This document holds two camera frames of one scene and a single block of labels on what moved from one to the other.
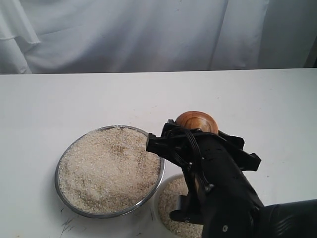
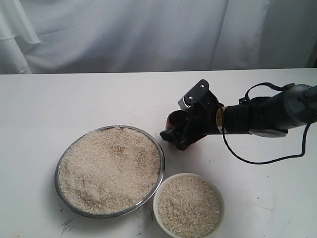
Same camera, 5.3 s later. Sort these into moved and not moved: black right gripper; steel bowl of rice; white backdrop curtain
Moved: black right gripper
Not moved: steel bowl of rice; white backdrop curtain
